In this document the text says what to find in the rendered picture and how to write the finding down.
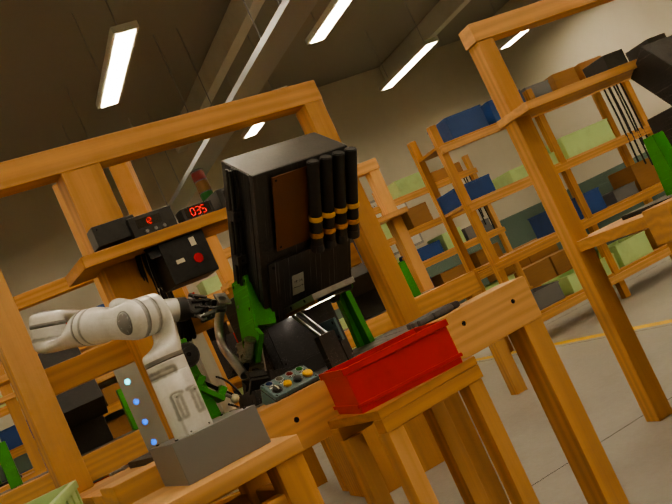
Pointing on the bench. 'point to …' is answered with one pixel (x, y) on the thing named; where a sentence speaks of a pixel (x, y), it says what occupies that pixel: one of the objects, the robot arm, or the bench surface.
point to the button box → (286, 387)
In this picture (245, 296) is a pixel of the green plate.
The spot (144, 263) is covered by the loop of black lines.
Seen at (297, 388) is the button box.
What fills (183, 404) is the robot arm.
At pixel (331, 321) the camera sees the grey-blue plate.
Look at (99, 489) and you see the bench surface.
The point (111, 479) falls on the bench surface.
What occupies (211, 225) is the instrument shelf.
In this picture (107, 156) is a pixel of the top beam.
